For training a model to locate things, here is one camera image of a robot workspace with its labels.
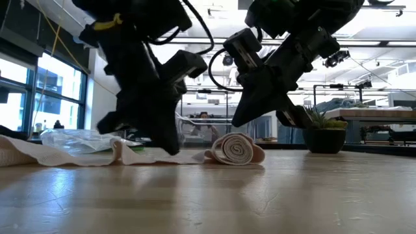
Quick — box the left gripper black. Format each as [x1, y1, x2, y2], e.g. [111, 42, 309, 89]
[79, 24, 183, 156]

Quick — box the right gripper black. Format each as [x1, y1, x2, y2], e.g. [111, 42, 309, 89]
[231, 25, 341, 129]

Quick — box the white elastic bandage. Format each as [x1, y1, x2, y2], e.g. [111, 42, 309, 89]
[0, 131, 267, 168]

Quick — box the clear plastic bin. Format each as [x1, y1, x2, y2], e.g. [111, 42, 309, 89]
[175, 110, 256, 150]

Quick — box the potted succulent plant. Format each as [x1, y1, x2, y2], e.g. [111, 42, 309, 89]
[302, 105, 348, 154]

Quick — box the person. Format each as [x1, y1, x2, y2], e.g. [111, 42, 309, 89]
[191, 111, 222, 144]

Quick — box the clear plastic bag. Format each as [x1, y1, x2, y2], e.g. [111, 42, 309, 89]
[39, 129, 143, 155]

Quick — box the black metal stand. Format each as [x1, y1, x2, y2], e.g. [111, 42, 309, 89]
[180, 88, 229, 144]

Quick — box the black track light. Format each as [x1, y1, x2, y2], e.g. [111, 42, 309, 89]
[323, 50, 351, 68]

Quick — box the large window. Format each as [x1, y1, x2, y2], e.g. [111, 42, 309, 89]
[0, 48, 88, 140]

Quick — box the wooden workbench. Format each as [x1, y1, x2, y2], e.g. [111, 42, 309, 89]
[324, 108, 416, 131]

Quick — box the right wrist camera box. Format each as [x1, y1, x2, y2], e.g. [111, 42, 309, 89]
[223, 28, 263, 74]

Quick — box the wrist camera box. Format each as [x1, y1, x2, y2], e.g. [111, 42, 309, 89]
[223, 28, 263, 74]
[159, 49, 209, 85]

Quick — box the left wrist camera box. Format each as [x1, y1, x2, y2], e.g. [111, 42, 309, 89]
[159, 49, 209, 85]

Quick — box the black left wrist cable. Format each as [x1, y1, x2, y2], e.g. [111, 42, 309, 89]
[142, 0, 215, 56]

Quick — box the yellow hanging cable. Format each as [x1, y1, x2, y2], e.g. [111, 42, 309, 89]
[29, 0, 90, 139]

